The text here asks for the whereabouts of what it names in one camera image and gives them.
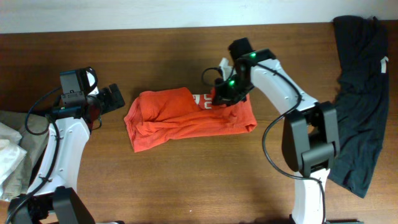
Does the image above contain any grey folded garment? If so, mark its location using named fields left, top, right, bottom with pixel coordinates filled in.
left=1, top=110, right=49, bottom=202

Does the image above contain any black t-shirt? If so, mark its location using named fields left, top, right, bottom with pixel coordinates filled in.
left=328, top=16, right=389, bottom=198

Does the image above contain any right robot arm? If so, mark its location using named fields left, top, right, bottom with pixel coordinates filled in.
left=213, top=49, right=340, bottom=223

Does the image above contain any red t-shirt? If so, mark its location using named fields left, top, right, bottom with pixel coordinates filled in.
left=124, top=87, right=257, bottom=152

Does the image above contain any white folded garment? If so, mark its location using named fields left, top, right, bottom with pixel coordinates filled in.
left=1, top=123, right=27, bottom=185

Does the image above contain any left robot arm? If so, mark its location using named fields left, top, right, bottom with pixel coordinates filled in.
left=6, top=84, right=125, bottom=224

